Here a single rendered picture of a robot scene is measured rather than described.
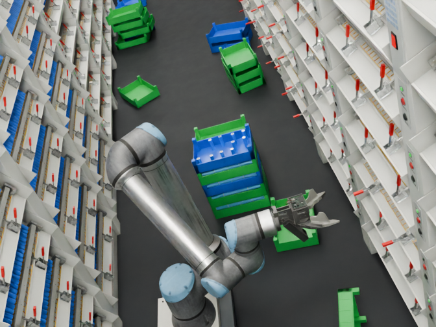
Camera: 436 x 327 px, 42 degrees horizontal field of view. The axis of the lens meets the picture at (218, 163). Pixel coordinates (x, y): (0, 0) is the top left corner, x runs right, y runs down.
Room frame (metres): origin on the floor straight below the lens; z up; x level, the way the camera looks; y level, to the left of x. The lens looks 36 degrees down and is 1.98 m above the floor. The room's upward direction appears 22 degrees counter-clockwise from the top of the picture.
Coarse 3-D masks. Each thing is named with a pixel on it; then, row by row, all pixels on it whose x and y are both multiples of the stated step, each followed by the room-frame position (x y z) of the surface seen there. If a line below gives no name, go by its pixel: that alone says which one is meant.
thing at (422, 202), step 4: (432, 192) 0.96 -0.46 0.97; (424, 196) 0.96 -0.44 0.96; (428, 196) 0.96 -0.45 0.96; (432, 196) 0.96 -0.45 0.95; (420, 200) 0.96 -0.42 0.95; (424, 200) 0.96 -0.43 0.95; (428, 200) 0.96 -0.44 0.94; (432, 200) 0.96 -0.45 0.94; (420, 204) 0.96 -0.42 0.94; (424, 204) 0.96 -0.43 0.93; (428, 204) 0.96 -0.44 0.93; (432, 204) 0.96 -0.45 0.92; (424, 208) 0.96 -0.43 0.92; (428, 208) 0.96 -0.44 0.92; (432, 208) 0.96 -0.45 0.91; (428, 212) 0.96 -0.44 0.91; (432, 212) 0.95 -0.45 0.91; (432, 216) 0.94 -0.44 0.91; (432, 220) 0.93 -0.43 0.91
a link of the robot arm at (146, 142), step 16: (144, 128) 1.80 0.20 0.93; (128, 144) 1.75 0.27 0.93; (144, 144) 1.75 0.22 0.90; (160, 144) 1.78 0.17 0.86; (144, 160) 1.75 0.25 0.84; (160, 160) 1.75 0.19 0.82; (160, 176) 1.73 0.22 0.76; (176, 176) 1.75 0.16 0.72; (160, 192) 1.73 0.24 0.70; (176, 192) 1.72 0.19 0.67; (176, 208) 1.70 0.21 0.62; (192, 208) 1.71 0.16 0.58; (192, 224) 1.68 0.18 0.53; (208, 240) 1.68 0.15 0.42; (224, 240) 1.71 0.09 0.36; (224, 256) 1.65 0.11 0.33
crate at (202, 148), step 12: (228, 132) 2.42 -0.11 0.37; (240, 132) 2.41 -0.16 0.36; (204, 144) 2.44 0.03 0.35; (216, 144) 2.43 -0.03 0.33; (228, 144) 2.40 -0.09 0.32; (240, 144) 2.36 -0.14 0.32; (252, 144) 2.29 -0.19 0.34; (204, 156) 2.37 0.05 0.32; (216, 156) 2.33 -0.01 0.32; (228, 156) 2.23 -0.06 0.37; (240, 156) 2.22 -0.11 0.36; (252, 156) 2.20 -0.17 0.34; (204, 168) 2.25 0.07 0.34; (216, 168) 2.24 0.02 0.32
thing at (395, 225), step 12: (348, 156) 1.66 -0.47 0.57; (360, 156) 1.66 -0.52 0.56; (360, 168) 1.62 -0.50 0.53; (372, 180) 1.53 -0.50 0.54; (384, 192) 1.45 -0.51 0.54; (384, 204) 1.40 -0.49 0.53; (384, 216) 1.35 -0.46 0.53; (396, 228) 1.28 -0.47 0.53; (408, 252) 1.17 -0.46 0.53; (420, 276) 1.06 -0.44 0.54
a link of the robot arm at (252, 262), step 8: (256, 248) 1.36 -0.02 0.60; (232, 256) 1.37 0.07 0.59; (240, 256) 1.36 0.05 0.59; (248, 256) 1.35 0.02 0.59; (256, 256) 1.36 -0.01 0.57; (240, 264) 1.34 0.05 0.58; (248, 264) 1.34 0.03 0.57; (256, 264) 1.35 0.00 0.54; (248, 272) 1.34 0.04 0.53; (256, 272) 1.35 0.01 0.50
